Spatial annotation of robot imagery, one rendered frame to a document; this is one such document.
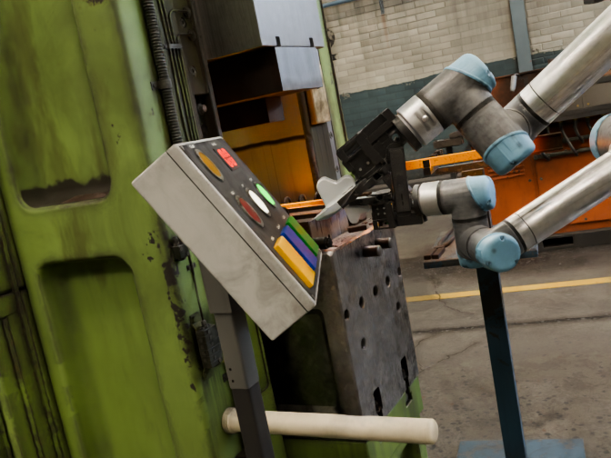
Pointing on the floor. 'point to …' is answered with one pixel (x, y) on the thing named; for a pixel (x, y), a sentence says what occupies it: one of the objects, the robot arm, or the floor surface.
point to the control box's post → (245, 383)
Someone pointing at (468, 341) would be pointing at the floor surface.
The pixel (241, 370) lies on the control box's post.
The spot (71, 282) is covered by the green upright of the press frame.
